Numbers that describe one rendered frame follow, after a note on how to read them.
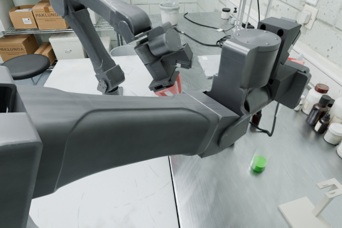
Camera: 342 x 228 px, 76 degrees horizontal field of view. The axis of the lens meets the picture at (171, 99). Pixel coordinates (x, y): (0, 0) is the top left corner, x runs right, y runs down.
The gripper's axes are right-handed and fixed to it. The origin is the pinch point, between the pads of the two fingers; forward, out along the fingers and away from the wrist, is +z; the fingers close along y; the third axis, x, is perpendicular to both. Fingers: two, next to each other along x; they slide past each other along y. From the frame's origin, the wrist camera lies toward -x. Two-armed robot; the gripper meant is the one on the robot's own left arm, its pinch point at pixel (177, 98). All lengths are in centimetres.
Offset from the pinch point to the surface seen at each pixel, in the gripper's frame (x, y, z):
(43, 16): 172, 138, -66
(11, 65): 138, 52, -39
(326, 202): -30.0, -20.0, 23.2
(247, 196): -13.8, -18.9, 21.8
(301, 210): -24.5, -19.4, 27.3
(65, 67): 59, 24, -21
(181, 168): 1.3, -15.4, 12.8
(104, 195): 15.7, -28.5, 4.1
